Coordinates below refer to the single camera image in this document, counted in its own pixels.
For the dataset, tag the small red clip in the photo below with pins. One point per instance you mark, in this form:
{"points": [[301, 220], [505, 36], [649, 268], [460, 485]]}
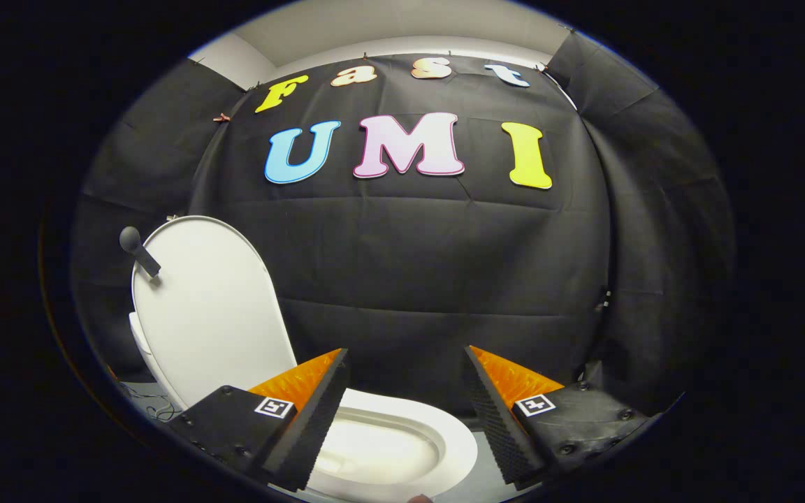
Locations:
{"points": [[221, 117]]}

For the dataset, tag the white toilet seat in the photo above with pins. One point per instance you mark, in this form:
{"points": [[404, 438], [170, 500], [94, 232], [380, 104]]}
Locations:
{"points": [[455, 433]]}

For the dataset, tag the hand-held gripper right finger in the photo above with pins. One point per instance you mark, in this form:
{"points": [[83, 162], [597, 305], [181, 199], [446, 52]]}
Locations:
{"points": [[497, 419]]}

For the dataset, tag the black backdrop cloth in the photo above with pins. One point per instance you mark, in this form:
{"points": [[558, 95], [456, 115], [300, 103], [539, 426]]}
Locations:
{"points": [[409, 279]]}

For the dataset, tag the white toilet bowl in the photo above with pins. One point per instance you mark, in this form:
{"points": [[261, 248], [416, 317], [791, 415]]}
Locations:
{"points": [[381, 447]]}

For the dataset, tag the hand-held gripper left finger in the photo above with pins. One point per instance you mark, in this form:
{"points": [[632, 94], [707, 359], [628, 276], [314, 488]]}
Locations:
{"points": [[315, 426]]}

